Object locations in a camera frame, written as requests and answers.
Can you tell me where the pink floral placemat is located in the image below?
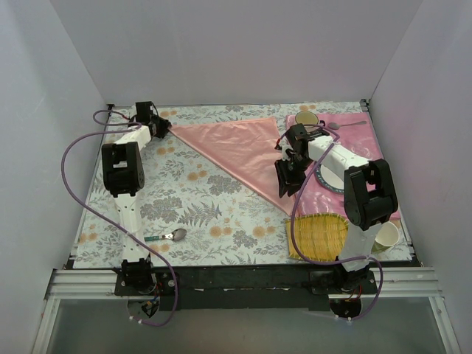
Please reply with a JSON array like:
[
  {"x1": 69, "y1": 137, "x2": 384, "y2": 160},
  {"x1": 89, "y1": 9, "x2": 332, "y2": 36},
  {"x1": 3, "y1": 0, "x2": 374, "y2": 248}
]
[{"x1": 286, "y1": 113, "x2": 383, "y2": 217}]

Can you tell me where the green handled metal spoon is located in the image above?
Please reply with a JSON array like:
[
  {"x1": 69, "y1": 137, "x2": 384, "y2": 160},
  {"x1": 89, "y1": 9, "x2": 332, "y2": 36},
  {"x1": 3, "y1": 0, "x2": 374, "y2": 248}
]
[{"x1": 144, "y1": 228, "x2": 187, "y2": 243}]

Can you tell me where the yellow green mug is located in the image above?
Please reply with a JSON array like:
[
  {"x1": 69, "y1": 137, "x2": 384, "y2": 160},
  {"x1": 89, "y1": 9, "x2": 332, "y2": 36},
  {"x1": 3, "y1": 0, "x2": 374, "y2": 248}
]
[{"x1": 372, "y1": 221, "x2": 400, "y2": 253}]

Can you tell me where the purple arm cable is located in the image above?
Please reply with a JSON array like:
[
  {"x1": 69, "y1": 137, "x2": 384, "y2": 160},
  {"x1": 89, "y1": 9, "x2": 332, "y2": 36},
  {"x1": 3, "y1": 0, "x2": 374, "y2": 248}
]
[
  {"x1": 275, "y1": 123, "x2": 383, "y2": 321},
  {"x1": 60, "y1": 108, "x2": 181, "y2": 327}
]

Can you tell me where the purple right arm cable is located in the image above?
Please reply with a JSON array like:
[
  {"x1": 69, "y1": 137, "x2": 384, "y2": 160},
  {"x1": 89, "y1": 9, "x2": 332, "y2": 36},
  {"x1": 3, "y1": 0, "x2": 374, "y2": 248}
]
[{"x1": 275, "y1": 123, "x2": 383, "y2": 321}]

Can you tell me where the peach satin napkin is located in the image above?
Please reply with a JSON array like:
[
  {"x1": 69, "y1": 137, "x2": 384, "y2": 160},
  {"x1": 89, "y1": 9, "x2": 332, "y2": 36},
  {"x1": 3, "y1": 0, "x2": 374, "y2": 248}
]
[{"x1": 171, "y1": 117, "x2": 294, "y2": 215}]

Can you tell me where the aluminium frame rail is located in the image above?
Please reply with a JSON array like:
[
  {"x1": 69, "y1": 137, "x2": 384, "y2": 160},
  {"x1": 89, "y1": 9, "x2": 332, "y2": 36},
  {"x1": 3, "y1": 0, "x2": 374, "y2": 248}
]
[{"x1": 32, "y1": 267, "x2": 461, "y2": 353}]

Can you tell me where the white plate green rim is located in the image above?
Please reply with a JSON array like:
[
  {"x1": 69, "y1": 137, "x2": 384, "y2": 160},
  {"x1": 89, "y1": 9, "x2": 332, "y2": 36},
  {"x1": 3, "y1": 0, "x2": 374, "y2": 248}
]
[{"x1": 315, "y1": 164, "x2": 344, "y2": 195}]

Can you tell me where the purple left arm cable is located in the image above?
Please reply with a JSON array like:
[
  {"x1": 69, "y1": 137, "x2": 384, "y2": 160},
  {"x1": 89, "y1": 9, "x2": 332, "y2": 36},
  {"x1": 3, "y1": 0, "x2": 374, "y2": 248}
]
[{"x1": 60, "y1": 108, "x2": 181, "y2": 327}]

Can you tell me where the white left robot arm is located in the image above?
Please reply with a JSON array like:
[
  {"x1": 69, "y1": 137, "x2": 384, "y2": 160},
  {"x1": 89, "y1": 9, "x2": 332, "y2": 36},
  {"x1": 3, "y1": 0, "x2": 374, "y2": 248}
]
[{"x1": 102, "y1": 101, "x2": 171, "y2": 295}]

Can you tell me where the small silver spoon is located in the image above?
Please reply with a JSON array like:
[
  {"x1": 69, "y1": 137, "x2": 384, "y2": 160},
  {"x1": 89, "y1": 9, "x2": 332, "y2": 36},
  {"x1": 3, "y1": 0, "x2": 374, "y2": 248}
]
[{"x1": 327, "y1": 120, "x2": 367, "y2": 131}]

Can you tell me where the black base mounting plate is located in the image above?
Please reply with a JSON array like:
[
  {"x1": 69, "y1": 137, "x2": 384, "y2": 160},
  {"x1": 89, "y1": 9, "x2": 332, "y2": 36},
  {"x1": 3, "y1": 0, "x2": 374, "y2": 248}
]
[{"x1": 114, "y1": 264, "x2": 378, "y2": 311}]

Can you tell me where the yellow bamboo tray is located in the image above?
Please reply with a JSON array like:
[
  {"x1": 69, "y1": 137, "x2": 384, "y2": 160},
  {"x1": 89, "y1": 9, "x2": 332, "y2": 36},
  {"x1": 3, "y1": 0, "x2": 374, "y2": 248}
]
[{"x1": 294, "y1": 213, "x2": 348, "y2": 262}]

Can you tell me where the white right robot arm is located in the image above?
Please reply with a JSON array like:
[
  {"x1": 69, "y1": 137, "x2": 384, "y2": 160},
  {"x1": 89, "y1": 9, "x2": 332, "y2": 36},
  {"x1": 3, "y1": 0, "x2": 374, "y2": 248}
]
[{"x1": 274, "y1": 124, "x2": 398, "y2": 294}]

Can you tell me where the floral patterned tablecloth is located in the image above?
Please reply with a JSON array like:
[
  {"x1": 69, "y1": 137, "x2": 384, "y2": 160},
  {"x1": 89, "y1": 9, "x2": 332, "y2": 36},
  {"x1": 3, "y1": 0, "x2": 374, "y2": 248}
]
[{"x1": 73, "y1": 102, "x2": 413, "y2": 269}]

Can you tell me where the white mug black rim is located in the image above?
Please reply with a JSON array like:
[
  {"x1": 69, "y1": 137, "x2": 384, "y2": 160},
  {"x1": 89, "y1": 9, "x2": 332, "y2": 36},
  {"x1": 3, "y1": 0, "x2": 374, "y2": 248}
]
[{"x1": 294, "y1": 111, "x2": 325, "y2": 126}]

